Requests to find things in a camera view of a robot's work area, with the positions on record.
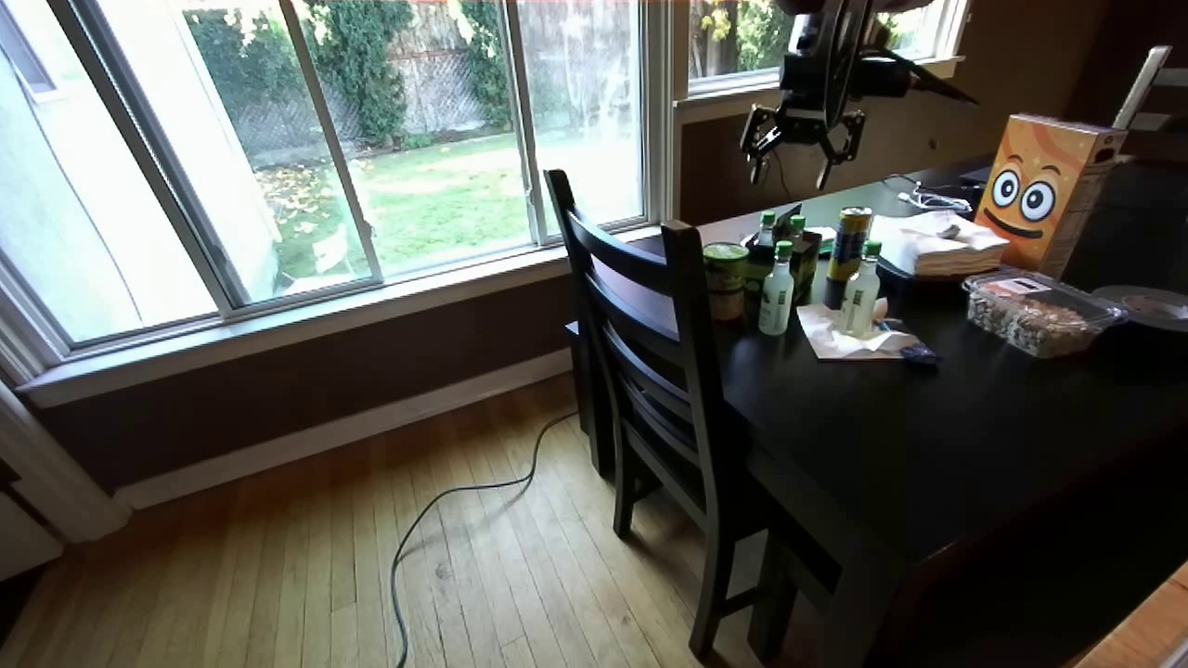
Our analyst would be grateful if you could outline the black floor cable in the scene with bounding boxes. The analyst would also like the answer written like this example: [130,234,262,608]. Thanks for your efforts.
[385,407,582,668]

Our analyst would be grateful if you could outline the blue snack packet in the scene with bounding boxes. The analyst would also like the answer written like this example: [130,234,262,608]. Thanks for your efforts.
[882,333,947,375]

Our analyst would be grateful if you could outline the light wooden countertop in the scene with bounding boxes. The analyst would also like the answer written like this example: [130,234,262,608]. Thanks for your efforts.
[1075,561,1188,668]

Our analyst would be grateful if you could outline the small white-framed window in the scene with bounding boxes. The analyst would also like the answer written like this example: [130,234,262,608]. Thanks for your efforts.
[672,0,978,105]

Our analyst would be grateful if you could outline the can with green lid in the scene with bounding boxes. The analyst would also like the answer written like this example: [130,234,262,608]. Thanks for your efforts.
[700,238,753,326]

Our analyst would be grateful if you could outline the orange box with cartoon face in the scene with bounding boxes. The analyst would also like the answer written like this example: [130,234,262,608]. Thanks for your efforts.
[972,110,1128,279]

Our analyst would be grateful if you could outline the yellow black drink can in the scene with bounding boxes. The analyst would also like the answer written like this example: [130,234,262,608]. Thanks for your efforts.
[826,206,875,313]

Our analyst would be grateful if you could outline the clear plastic food container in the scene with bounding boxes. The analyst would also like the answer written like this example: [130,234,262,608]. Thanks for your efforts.
[960,267,1124,365]

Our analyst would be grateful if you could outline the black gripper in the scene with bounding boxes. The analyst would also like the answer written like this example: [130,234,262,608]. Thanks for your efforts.
[734,72,870,193]

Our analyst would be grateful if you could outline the grey round plate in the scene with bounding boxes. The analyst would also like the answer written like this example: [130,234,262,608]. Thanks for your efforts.
[1092,284,1188,340]

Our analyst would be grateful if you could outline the dark wooden chair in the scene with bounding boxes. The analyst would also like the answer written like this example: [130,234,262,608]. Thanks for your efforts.
[539,165,776,660]

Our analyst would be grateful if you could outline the large white-framed window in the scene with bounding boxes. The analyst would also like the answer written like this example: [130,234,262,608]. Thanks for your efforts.
[0,0,685,375]

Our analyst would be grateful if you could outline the white baseboard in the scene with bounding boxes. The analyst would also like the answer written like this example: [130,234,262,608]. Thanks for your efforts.
[111,345,580,511]

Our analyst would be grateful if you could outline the white slanted bar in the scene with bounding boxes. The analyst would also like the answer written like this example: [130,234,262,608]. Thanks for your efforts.
[1106,40,1172,139]

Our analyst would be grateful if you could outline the white plastic bag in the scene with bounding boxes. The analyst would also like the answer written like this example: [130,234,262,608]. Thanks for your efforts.
[790,297,930,368]

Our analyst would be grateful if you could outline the dark cardboard bottle crate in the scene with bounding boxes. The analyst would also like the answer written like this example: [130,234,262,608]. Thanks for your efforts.
[738,201,835,307]

